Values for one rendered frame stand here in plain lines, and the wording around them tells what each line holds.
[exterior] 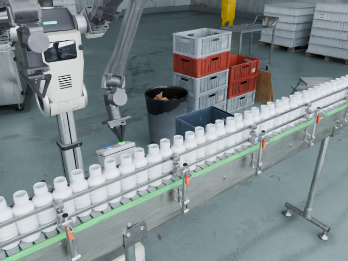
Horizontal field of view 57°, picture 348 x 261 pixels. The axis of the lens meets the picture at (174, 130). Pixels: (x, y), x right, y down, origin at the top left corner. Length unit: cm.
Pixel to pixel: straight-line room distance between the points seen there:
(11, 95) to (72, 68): 327
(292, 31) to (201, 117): 640
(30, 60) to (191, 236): 180
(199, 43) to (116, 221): 265
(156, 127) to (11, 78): 226
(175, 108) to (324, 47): 524
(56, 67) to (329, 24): 678
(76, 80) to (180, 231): 143
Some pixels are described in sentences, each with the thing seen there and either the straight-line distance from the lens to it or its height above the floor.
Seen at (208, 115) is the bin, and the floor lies 89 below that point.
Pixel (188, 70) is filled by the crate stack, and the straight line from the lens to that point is 371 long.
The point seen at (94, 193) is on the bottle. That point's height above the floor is 108.
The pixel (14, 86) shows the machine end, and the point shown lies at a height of 36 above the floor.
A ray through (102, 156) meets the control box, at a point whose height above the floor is 110.
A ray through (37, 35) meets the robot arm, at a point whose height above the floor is 159.
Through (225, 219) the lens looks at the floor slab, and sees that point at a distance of 263.
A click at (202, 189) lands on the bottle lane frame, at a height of 90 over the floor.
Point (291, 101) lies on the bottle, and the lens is 177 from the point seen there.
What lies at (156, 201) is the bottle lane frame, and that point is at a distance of 125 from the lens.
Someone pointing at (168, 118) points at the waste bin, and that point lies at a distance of 314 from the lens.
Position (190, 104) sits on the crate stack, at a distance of 380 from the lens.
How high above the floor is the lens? 174
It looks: 27 degrees down
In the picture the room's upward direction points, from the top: straight up
